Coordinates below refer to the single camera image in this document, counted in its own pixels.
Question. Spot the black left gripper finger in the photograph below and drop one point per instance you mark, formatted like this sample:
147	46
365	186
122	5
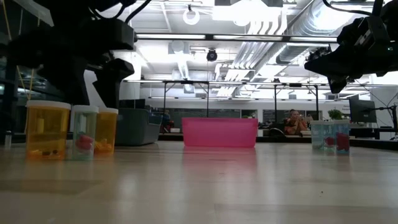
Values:
68	84
112	77

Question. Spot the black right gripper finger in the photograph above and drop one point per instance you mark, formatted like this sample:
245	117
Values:
338	83
329	65

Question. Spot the white round caps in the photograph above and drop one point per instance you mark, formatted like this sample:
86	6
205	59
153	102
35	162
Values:
46	130

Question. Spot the small amber pill bottle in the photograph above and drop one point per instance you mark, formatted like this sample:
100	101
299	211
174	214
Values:
107	130

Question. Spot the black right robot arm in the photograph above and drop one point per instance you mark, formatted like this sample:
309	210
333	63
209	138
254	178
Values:
388	7

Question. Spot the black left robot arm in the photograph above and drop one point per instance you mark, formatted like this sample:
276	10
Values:
102	6

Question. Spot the teal plastic bin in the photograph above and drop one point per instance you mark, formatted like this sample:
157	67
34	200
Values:
136	127

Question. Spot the pink plastic bin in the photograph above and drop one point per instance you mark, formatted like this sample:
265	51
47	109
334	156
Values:
219	132

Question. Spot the green potted plant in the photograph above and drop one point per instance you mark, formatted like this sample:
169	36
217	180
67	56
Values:
335	114

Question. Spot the black computer monitor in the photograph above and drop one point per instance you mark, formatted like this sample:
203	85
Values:
362	110

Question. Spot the person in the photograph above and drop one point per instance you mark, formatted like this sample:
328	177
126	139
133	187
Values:
166	121
294	124

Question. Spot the small grey bottle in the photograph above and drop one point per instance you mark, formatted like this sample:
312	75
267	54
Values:
8	139

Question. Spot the black aluminium rig frame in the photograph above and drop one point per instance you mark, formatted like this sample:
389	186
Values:
248	37

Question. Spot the black overhead camera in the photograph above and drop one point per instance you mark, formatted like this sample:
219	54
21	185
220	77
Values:
211	55

